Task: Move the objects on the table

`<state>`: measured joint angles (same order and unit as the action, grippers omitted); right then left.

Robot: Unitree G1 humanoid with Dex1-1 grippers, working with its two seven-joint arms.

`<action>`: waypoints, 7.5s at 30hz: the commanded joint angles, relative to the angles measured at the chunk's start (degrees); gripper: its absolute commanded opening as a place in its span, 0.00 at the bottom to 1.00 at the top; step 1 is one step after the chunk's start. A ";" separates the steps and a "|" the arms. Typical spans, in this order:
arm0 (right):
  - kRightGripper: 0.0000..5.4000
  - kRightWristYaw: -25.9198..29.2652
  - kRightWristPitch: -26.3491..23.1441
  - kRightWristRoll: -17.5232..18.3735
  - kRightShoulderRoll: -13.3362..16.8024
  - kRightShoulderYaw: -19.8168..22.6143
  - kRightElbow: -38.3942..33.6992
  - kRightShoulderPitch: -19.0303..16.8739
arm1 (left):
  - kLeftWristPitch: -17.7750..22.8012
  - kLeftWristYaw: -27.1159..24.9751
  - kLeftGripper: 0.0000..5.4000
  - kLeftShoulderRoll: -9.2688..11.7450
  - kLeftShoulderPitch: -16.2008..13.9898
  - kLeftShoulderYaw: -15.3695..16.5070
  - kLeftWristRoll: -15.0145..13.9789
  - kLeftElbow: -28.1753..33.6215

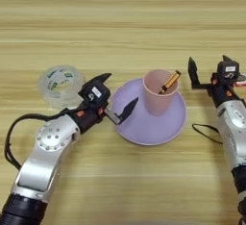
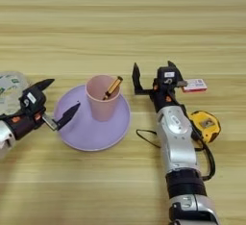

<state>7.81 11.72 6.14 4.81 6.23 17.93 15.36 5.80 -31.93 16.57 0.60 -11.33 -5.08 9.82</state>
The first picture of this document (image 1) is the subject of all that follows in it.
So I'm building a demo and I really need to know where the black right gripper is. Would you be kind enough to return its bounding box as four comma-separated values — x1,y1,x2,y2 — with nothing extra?
187,54,246,108

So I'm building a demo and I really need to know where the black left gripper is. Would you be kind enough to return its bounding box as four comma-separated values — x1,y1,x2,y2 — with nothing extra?
65,72,140,135

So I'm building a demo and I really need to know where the brown stick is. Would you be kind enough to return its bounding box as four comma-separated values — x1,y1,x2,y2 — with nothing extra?
158,69,183,95

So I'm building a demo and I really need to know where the pink plastic cup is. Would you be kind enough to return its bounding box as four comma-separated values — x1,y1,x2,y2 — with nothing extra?
142,69,180,117

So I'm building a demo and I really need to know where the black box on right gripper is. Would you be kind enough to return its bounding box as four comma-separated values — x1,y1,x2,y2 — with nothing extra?
216,60,241,83

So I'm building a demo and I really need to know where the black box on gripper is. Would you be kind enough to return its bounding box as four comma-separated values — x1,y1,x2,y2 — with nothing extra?
216,60,241,83
79,82,111,108

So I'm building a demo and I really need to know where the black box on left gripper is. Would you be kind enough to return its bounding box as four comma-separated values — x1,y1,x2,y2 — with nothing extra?
79,82,111,108

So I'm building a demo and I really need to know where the purple round plate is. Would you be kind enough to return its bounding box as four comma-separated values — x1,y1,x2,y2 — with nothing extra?
110,77,187,146

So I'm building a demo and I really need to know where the clear adhesive tape roll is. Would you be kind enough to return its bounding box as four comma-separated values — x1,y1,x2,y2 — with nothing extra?
37,64,85,110

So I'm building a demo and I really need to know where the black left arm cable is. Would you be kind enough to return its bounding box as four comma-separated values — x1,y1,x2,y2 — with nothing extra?
4,107,81,171

